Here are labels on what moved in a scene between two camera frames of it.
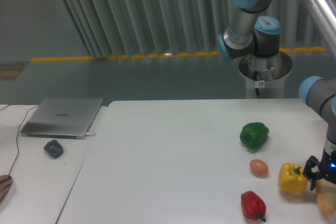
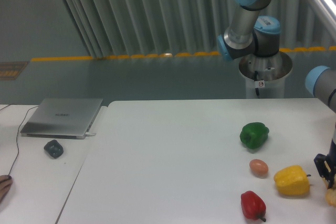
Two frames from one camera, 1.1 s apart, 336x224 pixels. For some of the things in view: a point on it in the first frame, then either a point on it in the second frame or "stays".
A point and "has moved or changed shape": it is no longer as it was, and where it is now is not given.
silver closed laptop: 62,118 stays
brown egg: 259,168 stays
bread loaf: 326,194 has moved or changed shape
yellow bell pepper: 291,178 has moved or changed shape
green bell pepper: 254,135 stays
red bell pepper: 253,206 stays
